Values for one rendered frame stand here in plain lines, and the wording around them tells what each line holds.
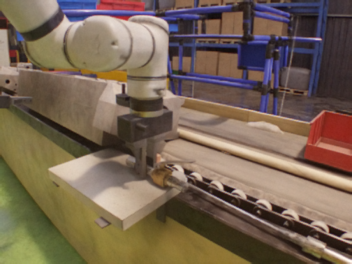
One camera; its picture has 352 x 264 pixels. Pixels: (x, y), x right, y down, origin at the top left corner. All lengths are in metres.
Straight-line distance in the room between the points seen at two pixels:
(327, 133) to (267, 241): 0.81
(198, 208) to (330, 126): 0.83
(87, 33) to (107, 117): 0.33
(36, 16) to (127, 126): 0.26
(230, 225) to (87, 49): 0.42
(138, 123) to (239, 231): 0.30
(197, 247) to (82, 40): 0.50
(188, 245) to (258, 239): 0.20
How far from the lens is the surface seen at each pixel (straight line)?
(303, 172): 0.81
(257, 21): 10.18
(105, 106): 0.69
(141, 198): 0.52
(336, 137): 1.23
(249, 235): 0.51
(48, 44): 0.47
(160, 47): 0.48
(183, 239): 0.63
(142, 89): 0.49
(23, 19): 0.45
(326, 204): 0.71
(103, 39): 0.37
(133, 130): 0.50
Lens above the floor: 1.09
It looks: 18 degrees down
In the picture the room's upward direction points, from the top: 3 degrees clockwise
